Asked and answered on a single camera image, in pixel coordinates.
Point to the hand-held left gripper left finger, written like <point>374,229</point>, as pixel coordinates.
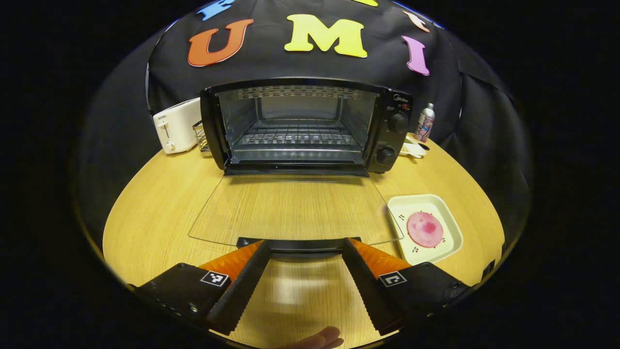
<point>242,291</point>

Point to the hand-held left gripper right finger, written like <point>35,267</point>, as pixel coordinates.
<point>368,286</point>

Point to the pink round food slice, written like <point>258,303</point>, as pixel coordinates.
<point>425,229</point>

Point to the white food tray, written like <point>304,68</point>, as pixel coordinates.
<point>448,242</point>

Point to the black electric oven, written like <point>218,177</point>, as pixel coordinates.
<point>387,131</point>

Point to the white divided snack dish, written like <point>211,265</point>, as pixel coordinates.
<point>412,149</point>

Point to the silver drink bottle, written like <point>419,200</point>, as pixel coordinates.
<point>425,123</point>

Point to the white toaster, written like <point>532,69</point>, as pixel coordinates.
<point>179,126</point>

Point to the black backdrop cloth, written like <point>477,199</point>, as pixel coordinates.
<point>271,65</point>

